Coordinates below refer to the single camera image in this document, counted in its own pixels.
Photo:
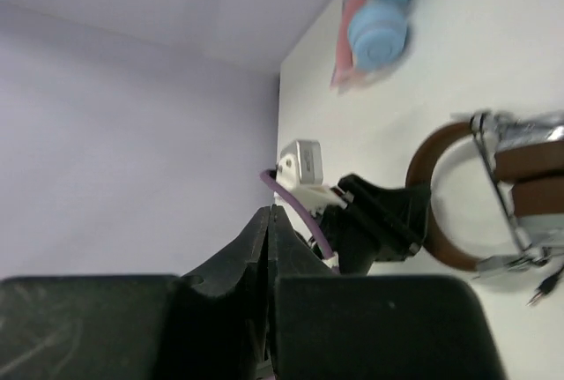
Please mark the brown silver headphones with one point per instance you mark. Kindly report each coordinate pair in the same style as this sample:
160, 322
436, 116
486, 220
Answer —
522, 158

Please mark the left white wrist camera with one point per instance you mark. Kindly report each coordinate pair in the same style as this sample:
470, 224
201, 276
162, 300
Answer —
300, 172

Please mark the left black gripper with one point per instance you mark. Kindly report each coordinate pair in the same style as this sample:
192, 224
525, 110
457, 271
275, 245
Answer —
376, 225

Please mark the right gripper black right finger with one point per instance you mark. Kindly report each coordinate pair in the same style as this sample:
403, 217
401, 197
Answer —
303, 306

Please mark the pink blue cat headphones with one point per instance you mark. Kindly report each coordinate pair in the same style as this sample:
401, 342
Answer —
372, 35

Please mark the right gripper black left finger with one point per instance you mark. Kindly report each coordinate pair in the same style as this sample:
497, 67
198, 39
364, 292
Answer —
221, 328

